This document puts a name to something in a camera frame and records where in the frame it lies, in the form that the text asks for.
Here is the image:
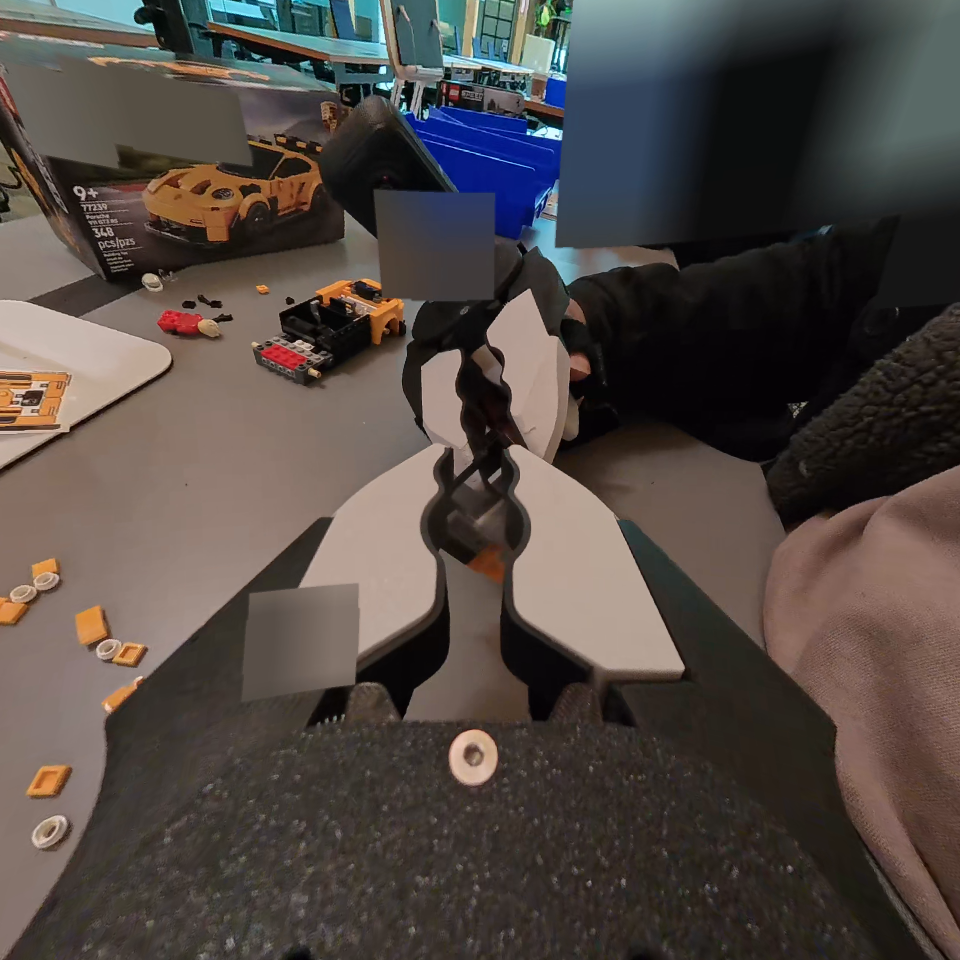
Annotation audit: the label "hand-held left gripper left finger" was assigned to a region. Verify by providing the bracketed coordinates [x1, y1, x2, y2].
[300, 444, 451, 714]

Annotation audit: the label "grey office desk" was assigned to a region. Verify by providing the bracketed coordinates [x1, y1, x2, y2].
[206, 22, 391, 76]

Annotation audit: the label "orange black lego subassembly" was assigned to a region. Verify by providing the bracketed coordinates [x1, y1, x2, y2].
[427, 442, 526, 584]

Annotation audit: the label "lego set box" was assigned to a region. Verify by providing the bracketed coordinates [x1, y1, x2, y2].
[0, 56, 346, 285]

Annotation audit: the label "sticker sheet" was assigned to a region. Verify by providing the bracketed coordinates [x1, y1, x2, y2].
[0, 369, 74, 435]

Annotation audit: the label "lego car chassis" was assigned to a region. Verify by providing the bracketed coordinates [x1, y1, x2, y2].
[251, 279, 408, 387]

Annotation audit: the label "dark boxed lego sets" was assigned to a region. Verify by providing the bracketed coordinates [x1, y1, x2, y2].
[440, 75, 526, 115]

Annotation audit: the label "beige sweatshirt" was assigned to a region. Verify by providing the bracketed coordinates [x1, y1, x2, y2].
[763, 465, 960, 960]

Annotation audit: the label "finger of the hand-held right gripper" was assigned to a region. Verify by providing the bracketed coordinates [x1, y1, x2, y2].
[476, 287, 573, 464]
[417, 346, 496, 453]

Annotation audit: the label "person's right hand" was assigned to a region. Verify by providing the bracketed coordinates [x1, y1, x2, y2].
[562, 298, 603, 410]

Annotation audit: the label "scattered small lego pieces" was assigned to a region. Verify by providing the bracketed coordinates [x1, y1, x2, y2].
[0, 558, 151, 852]

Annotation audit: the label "black desk chair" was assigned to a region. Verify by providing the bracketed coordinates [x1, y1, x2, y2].
[133, 0, 200, 55]

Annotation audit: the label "blue plastic bin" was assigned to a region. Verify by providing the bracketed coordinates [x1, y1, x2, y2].
[405, 112, 560, 235]
[427, 105, 564, 181]

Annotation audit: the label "black fleece jacket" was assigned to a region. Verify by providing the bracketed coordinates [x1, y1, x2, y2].
[765, 300, 960, 526]

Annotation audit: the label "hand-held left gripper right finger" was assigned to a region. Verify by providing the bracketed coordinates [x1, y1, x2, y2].
[501, 446, 687, 717]

